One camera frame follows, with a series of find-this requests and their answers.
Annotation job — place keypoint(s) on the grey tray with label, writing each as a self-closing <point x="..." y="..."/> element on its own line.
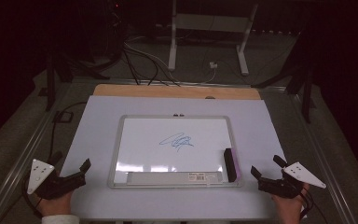
<point x="174" y="178"/>

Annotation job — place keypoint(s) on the black stand leg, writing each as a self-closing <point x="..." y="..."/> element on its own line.
<point x="307" y="96"/>
<point x="50" y="84"/>

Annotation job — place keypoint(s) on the person's left hand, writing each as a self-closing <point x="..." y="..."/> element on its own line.
<point x="57" y="203"/>

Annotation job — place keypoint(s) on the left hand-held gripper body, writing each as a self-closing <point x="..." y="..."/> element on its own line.
<point x="52" y="184"/>

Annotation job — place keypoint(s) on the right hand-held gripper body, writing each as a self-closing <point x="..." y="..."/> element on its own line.
<point x="281" y="186"/>

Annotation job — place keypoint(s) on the white metal stand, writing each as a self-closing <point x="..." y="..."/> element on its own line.
<point x="211" y="22"/>

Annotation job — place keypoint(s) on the white plug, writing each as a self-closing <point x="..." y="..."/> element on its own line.
<point x="213" y="65"/>

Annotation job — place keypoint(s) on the silver-framed whiteboard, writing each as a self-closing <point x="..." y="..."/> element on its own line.
<point x="171" y="146"/>

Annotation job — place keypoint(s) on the black square floor plate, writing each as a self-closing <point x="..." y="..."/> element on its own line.
<point x="63" y="117"/>

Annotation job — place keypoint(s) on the large white sheet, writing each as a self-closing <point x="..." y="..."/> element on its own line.
<point x="99" y="130"/>

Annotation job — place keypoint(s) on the black and purple board eraser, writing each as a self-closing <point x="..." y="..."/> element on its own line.
<point x="230" y="165"/>

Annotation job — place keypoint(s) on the person's right hand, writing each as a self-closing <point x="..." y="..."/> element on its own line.
<point x="289" y="208"/>

